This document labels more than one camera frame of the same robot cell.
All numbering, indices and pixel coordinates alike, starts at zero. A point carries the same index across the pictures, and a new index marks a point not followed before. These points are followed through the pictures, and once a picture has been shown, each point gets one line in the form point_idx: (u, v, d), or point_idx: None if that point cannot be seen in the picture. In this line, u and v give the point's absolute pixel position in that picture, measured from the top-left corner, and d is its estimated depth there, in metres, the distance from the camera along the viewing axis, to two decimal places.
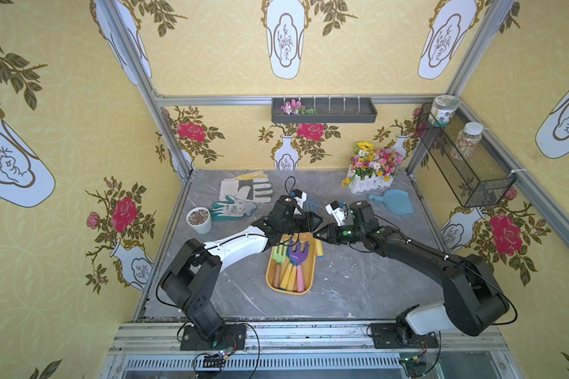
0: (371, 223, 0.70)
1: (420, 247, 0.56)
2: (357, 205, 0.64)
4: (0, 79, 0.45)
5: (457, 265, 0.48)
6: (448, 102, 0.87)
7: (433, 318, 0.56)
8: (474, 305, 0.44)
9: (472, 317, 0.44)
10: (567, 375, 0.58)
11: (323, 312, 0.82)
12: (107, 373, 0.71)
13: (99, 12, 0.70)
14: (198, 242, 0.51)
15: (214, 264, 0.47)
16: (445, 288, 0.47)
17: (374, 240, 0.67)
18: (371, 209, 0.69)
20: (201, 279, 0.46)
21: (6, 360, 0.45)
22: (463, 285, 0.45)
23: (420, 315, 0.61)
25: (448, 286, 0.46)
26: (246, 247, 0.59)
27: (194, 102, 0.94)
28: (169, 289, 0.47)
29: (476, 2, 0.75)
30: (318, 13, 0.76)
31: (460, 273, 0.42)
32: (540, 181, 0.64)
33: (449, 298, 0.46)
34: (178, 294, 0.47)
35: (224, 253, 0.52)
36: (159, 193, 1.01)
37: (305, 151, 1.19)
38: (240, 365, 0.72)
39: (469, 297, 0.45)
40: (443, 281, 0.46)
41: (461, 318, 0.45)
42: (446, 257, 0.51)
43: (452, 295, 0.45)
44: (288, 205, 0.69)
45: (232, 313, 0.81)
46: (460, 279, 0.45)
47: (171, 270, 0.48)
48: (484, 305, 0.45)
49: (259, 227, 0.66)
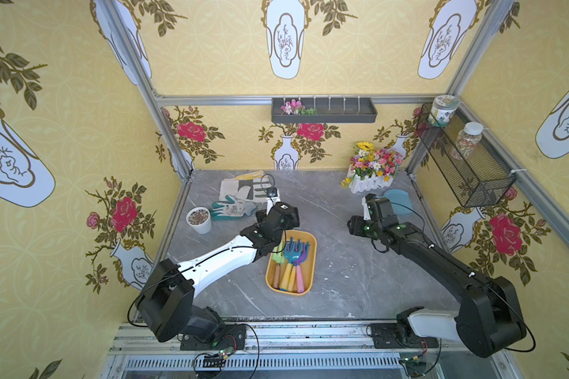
0: (389, 218, 0.67)
1: (442, 256, 0.53)
2: (374, 200, 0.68)
4: (0, 79, 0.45)
5: (481, 285, 0.45)
6: (448, 102, 0.87)
7: (437, 325, 0.55)
8: (491, 328, 0.44)
9: (485, 339, 0.43)
10: (566, 374, 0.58)
11: (323, 311, 0.82)
12: (107, 373, 0.71)
13: (99, 11, 0.70)
14: (172, 264, 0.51)
15: (186, 290, 0.43)
16: (463, 307, 0.44)
17: (392, 235, 0.63)
18: (389, 205, 0.67)
20: (172, 307, 0.42)
21: (6, 359, 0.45)
22: (485, 309, 0.42)
23: (426, 320, 0.59)
25: (468, 307, 0.43)
26: (230, 263, 0.54)
27: (194, 102, 0.94)
28: (145, 313, 0.45)
29: (476, 2, 0.75)
30: (318, 13, 0.76)
31: (484, 295, 0.46)
32: (540, 181, 0.64)
33: (463, 318, 0.44)
34: (152, 318, 0.44)
35: (201, 275, 0.47)
36: (159, 193, 1.01)
37: (305, 151, 1.19)
38: (240, 365, 0.72)
39: (488, 320, 0.42)
40: (465, 301, 0.43)
41: (472, 337, 0.43)
42: (470, 273, 0.48)
43: (469, 314, 0.43)
44: (284, 213, 0.64)
45: (232, 313, 0.81)
46: (482, 302, 0.42)
47: (145, 294, 0.45)
48: (501, 330, 0.43)
49: (249, 239, 0.60)
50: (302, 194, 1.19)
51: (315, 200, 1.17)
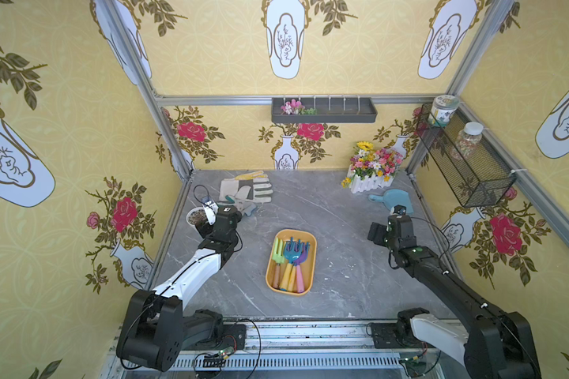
0: (407, 239, 0.67)
1: (454, 282, 0.53)
2: (397, 219, 0.69)
4: (0, 78, 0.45)
5: (493, 319, 0.44)
6: (448, 102, 0.87)
7: (440, 339, 0.54)
8: (501, 364, 0.42)
9: (494, 377, 0.41)
10: (566, 374, 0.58)
11: (323, 312, 0.82)
12: (107, 373, 0.71)
13: (99, 12, 0.70)
14: (147, 293, 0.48)
15: (175, 305, 0.43)
16: (472, 339, 0.42)
17: (407, 259, 0.63)
18: (409, 226, 0.66)
20: (166, 325, 0.42)
21: (6, 360, 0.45)
22: (494, 342, 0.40)
23: (432, 331, 0.57)
25: (477, 339, 0.41)
26: (202, 272, 0.56)
27: (194, 102, 0.94)
28: (133, 355, 0.42)
29: (476, 2, 0.75)
30: (318, 13, 0.76)
31: (493, 327, 0.44)
32: (540, 181, 0.64)
33: (473, 350, 0.42)
34: (145, 357, 0.41)
35: (182, 290, 0.48)
36: (159, 193, 1.01)
37: (305, 151, 1.19)
38: (240, 365, 0.72)
39: (496, 354, 0.44)
40: (474, 332, 0.41)
41: (480, 373, 0.41)
42: (483, 304, 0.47)
43: (478, 347, 0.41)
44: (229, 214, 0.67)
45: (232, 313, 0.81)
46: (491, 333, 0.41)
47: (127, 335, 0.42)
48: (513, 369, 0.41)
49: (209, 249, 0.62)
50: (302, 194, 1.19)
51: (315, 200, 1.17)
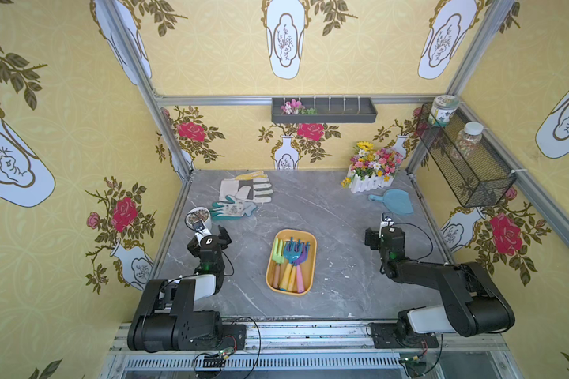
0: (397, 251, 0.73)
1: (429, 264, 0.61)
2: (390, 231, 0.74)
4: (0, 79, 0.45)
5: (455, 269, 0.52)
6: (448, 102, 0.87)
7: (432, 317, 0.56)
8: (465, 298, 0.46)
9: (465, 311, 0.45)
10: (566, 374, 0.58)
11: (323, 311, 0.82)
12: (107, 373, 0.71)
13: (99, 12, 0.70)
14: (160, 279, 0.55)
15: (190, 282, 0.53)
16: (441, 289, 0.49)
17: (394, 269, 0.71)
18: (401, 239, 0.71)
20: (182, 300, 0.46)
21: (6, 360, 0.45)
22: (454, 280, 0.48)
23: (422, 313, 0.61)
25: (442, 284, 0.49)
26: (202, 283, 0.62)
27: (194, 102, 0.94)
28: (148, 339, 0.42)
29: (476, 2, 0.75)
30: (318, 13, 0.76)
31: (450, 270, 0.50)
32: (540, 181, 0.64)
33: (443, 298, 0.49)
34: (158, 339, 0.43)
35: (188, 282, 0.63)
36: (159, 193, 1.01)
37: (305, 151, 1.19)
38: (240, 365, 0.72)
39: (459, 290, 0.47)
40: (439, 281, 0.50)
41: (457, 317, 0.45)
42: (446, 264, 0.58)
43: (446, 292, 0.48)
44: (212, 247, 0.71)
45: (233, 314, 0.81)
46: (450, 275, 0.49)
47: (143, 314, 0.45)
48: (478, 305, 0.46)
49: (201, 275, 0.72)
50: (302, 194, 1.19)
51: (315, 200, 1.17)
